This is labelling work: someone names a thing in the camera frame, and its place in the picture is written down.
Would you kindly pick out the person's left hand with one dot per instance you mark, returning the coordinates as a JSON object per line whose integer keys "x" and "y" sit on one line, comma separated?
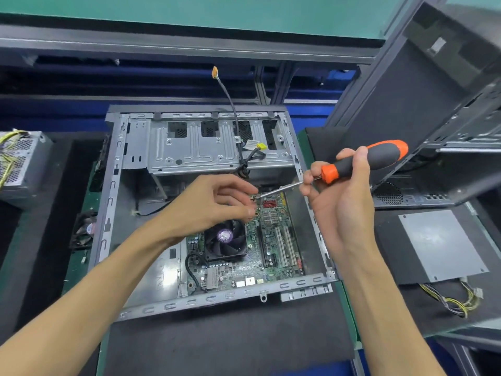
{"x": 199, "y": 211}

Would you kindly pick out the person's right hand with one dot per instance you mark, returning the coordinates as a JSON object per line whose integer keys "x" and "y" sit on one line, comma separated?
{"x": 344, "y": 211}

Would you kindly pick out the person's right thumb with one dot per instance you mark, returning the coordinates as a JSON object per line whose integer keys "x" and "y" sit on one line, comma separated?
{"x": 360, "y": 162}

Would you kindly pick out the person's left thumb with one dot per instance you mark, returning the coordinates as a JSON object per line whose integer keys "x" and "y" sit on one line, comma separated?
{"x": 238, "y": 215}

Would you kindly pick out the orange and black screwdriver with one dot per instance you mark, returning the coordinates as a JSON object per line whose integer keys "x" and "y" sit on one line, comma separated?
{"x": 381, "y": 155}

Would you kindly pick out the person's left forearm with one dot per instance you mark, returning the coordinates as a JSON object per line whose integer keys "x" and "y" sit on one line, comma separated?
{"x": 86, "y": 301}

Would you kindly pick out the person's right forearm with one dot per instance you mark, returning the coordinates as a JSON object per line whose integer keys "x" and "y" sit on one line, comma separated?
{"x": 387, "y": 321}

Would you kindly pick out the black cooling fan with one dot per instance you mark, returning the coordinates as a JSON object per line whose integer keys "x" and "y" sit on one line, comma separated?
{"x": 226, "y": 240}

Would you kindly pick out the green motherboard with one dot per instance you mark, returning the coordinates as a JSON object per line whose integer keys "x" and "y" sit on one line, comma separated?
{"x": 274, "y": 246}

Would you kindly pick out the dark empty computer case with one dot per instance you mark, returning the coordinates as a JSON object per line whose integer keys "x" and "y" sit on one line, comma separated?
{"x": 411, "y": 101}

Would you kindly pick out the grey metal drive cage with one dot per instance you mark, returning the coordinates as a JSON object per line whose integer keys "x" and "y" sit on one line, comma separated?
{"x": 195, "y": 148}

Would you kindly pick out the black foam mat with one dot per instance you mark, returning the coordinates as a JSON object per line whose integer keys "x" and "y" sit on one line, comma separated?
{"x": 227, "y": 340}
{"x": 395, "y": 246}
{"x": 43, "y": 238}

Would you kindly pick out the grey metal plate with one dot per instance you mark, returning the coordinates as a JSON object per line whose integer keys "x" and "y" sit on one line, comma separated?
{"x": 442, "y": 244}

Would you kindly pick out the open grey computer case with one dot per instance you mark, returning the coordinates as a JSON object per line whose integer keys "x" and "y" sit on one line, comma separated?
{"x": 117, "y": 199}

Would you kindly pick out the small black case fan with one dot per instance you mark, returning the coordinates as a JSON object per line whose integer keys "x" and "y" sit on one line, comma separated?
{"x": 83, "y": 231}

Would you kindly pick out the grey power supply unit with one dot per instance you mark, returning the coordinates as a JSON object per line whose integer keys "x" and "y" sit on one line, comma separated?
{"x": 27, "y": 172}

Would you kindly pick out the grey metal shelf rail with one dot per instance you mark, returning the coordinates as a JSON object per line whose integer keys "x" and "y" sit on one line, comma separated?
{"x": 188, "y": 44}

